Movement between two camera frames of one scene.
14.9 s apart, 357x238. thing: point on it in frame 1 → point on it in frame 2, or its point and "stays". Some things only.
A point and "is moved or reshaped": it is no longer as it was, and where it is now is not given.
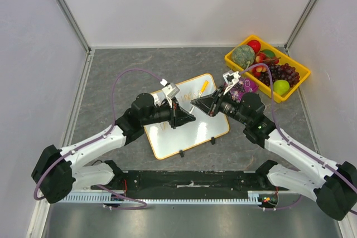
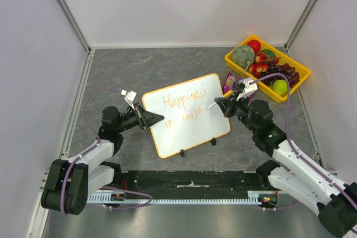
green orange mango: [269, 53] stays
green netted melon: [243, 56] stays
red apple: [255, 44] stays
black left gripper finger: [181, 112] → [140, 108]
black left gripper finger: [183, 117] → [151, 118]
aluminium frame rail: [67, 10] stays
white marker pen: [204, 86] is moved or reshaped
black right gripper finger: [210, 108] → [223, 103]
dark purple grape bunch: [284, 72] stays
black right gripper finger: [212, 98] → [225, 99]
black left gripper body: [173, 118] → [140, 117]
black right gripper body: [215, 104] → [231, 105]
